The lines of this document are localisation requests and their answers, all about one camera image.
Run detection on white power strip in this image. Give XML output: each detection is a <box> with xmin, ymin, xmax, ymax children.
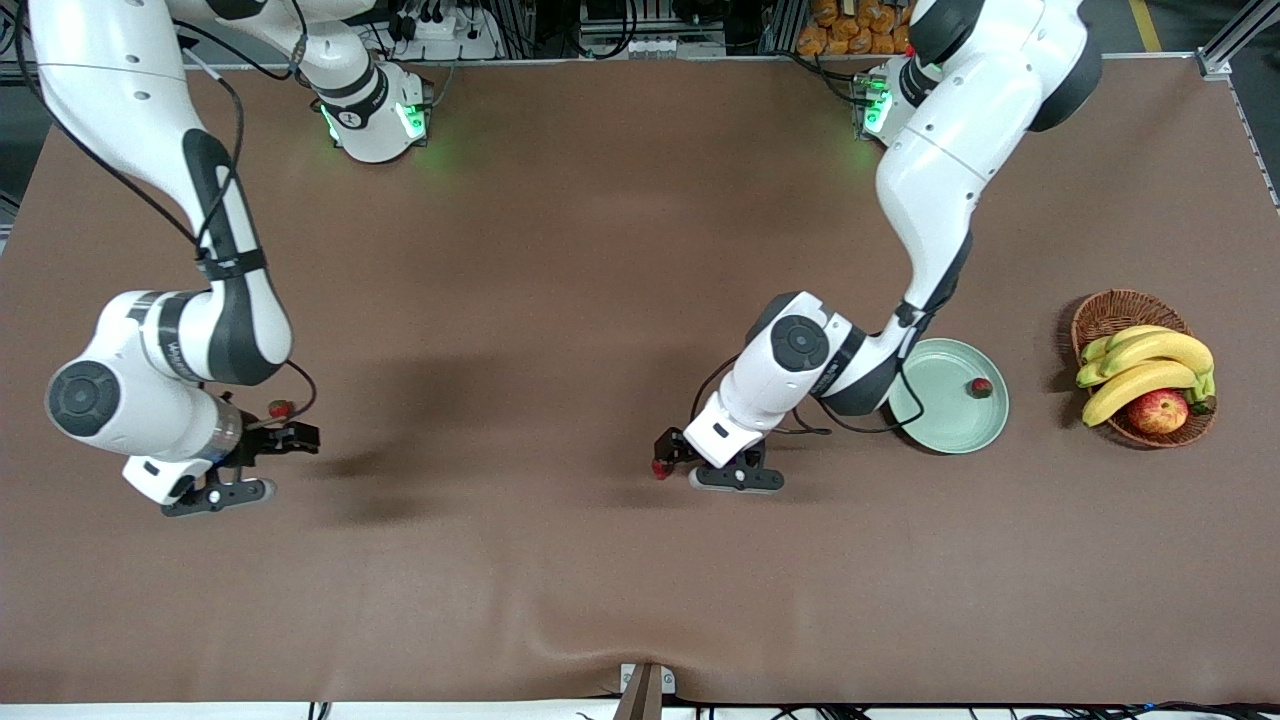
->
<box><xmin>385</xmin><ymin>0</ymin><xmax>504</xmax><ymax>63</ymax></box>

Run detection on pile of orange buns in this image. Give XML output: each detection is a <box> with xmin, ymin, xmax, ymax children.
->
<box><xmin>797</xmin><ymin>0</ymin><xmax>916</xmax><ymax>57</ymax></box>

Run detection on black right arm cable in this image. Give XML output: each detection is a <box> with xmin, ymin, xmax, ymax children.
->
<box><xmin>10</xmin><ymin>0</ymin><xmax>319</xmax><ymax>431</ymax></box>

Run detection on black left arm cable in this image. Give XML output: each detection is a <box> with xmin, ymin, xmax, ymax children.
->
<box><xmin>688</xmin><ymin>240</ymin><xmax>976</xmax><ymax>436</ymax></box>

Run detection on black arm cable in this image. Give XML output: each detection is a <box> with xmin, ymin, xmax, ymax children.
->
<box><xmin>688</xmin><ymin>240</ymin><xmax>976</xmax><ymax>436</ymax></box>
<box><xmin>10</xmin><ymin>0</ymin><xmax>319</xmax><ymax>431</ymax></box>

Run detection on aluminium frame profile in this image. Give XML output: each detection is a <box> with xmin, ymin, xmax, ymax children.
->
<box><xmin>1195</xmin><ymin>0</ymin><xmax>1280</xmax><ymax>81</ymax></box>

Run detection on brown table mat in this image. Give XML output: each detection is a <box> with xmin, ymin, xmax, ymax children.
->
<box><xmin>0</xmin><ymin>55</ymin><xmax>1280</xmax><ymax>707</ymax></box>

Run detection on yellow banana bunch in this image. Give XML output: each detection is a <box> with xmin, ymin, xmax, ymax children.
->
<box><xmin>1075</xmin><ymin>325</ymin><xmax>1217</xmax><ymax>429</ymax></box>

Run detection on brown wicker basket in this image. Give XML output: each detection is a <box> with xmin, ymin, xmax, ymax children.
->
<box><xmin>1070</xmin><ymin>289</ymin><xmax>1219</xmax><ymax>450</ymax></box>

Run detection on metal camera post bracket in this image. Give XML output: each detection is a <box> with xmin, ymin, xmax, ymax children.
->
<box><xmin>612</xmin><ymin>662</ymin><xmax>677</xmax><ymax>720</ymax></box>

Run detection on white terminal block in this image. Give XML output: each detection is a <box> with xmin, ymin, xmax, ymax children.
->
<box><xmin>625</xmin><ymin>36</ymin><xmax>728</xmax><ymax>58</ymax></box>

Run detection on red apple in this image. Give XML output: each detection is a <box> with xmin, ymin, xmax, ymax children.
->
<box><xmin>1127</xmin><ymin>389</ymin><xmax>1191</xmax><ymax>436</ymax></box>

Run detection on light green round plate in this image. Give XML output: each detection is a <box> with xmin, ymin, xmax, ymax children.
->
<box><xmin>886</xmin><ymin>338</ymin><xmax>1011</xmax><ymax>456</ymax></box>

